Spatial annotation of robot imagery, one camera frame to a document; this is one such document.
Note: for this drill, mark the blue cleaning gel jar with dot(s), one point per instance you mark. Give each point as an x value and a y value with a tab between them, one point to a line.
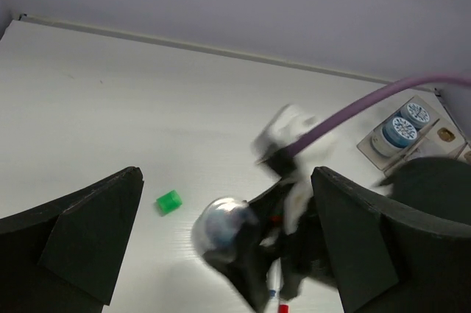
416	114
397	134

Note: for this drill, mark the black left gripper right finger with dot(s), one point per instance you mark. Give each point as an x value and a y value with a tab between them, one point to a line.
387	256

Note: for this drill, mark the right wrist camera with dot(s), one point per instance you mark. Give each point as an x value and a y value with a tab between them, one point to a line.
288	125

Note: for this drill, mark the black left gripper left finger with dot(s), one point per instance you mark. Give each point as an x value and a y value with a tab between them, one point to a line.
65	255

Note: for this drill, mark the clear jar of clips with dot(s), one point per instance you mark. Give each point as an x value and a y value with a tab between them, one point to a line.
215	232

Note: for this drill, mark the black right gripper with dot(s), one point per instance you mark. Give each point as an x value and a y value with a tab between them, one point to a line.
290	224

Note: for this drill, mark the clear plastic organizer tray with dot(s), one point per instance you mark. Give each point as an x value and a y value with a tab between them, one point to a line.
440	138

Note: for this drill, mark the green highlighter cap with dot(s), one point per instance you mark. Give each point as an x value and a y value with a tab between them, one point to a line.
168	202

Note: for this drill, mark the blue capped white marker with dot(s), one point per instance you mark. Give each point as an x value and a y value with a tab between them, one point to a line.
275	280

